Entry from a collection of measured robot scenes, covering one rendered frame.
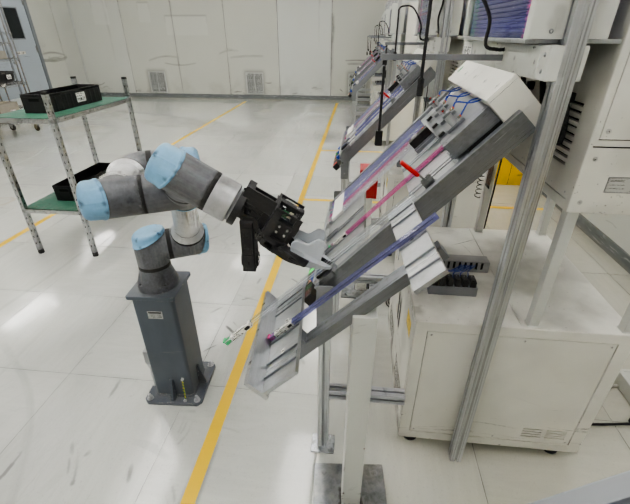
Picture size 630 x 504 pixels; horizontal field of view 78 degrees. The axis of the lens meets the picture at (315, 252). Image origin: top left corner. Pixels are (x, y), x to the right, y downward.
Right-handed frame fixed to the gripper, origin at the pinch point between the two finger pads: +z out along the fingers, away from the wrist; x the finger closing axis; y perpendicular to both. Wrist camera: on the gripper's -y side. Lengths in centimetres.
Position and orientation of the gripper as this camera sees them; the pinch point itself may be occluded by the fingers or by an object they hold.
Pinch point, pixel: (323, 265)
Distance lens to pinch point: 75.4
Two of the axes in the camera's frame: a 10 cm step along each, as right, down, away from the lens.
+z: 8.5, 4.7, 2.4
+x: 0.3, -4.9, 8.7
